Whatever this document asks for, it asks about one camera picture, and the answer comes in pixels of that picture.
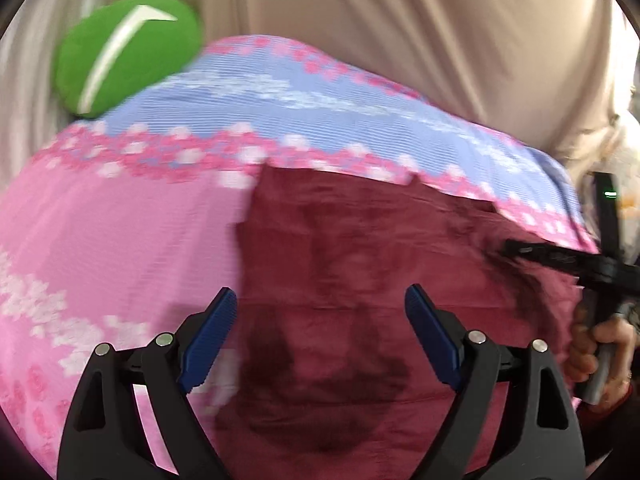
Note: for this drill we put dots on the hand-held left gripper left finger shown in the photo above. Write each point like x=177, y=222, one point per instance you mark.
x=212, y=332

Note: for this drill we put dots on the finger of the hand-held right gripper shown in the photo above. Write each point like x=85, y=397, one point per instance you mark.
x=550, y=255

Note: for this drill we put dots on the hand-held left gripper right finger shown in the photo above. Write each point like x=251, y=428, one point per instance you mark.
x=432, y=332

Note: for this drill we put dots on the maroon quilted jacket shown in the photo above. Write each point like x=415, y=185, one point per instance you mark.
x=380, y=280

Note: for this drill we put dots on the person's right hand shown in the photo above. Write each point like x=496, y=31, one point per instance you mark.
x=617, y=332

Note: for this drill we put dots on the pink floral blanket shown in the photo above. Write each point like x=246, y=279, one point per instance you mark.
x=125, y=240

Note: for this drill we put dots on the beige backdrop sheet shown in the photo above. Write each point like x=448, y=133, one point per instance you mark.
x=400, y=35

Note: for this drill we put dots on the green plush pillow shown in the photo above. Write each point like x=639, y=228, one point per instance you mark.
x=125, y=55

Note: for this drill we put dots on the white curtain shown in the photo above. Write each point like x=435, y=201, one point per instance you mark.
x=35, y=85

